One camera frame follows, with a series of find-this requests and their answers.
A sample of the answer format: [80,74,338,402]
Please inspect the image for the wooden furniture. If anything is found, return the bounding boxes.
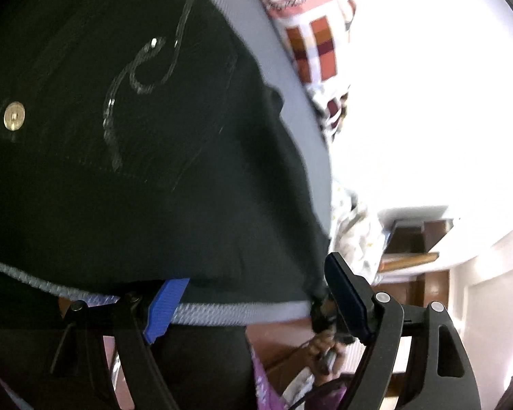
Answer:
[375,217,455,308]

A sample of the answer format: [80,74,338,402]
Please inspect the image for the grey mesh mattress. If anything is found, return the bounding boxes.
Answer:
[0,0,338,326]

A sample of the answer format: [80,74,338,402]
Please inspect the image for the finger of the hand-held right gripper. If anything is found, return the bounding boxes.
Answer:
[310,297,340,334]

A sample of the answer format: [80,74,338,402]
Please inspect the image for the white dotted cloth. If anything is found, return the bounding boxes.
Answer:
[331,183,388,283]

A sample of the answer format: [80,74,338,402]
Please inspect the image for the printed checked pillow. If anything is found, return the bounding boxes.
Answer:
[245,0,358,142]

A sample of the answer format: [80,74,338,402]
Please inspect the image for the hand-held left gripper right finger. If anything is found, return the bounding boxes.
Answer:
[324,252,482,410]

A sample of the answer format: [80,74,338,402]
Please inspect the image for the person's right hand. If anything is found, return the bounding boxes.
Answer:
[305,331,347,387]

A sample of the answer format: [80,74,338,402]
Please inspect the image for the black pants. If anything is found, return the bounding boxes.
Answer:
[0,0,330,308]

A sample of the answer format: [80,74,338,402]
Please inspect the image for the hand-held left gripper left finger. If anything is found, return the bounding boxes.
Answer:
[47,277,193,410]

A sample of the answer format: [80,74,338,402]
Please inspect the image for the black cable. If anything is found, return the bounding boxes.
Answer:
[288,381,347,408]

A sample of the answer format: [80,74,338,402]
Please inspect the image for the purple cloth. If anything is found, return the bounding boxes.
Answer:
[248,342,347,410]

